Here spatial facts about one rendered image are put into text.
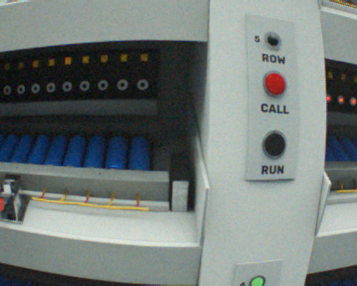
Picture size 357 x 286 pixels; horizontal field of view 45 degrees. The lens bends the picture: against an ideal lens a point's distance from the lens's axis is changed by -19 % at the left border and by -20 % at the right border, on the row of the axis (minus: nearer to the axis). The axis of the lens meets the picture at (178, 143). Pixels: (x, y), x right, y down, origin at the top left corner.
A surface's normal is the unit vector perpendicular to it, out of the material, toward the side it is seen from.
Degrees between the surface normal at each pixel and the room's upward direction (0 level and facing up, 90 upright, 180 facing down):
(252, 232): 90
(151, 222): 19
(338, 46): 108
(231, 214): 90
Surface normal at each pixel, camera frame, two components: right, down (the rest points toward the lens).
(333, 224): 0.05, -0.91
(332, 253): 0.04, 0.40
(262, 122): 0.06, 0.09
